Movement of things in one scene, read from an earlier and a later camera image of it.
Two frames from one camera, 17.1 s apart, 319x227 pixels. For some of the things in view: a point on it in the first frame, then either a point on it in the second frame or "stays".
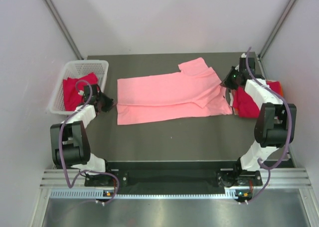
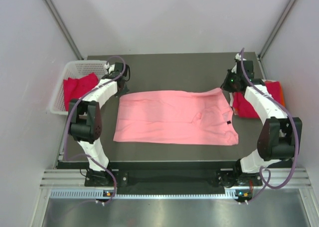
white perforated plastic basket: x=74 y=68 stays
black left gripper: x=109 y=103 -> x=125 y=90
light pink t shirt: x=194 y=92 -> x=192 y=117
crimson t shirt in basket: x=71 y=99 stays
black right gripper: x=226 y=83 stays
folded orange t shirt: x=280 y=87 stays
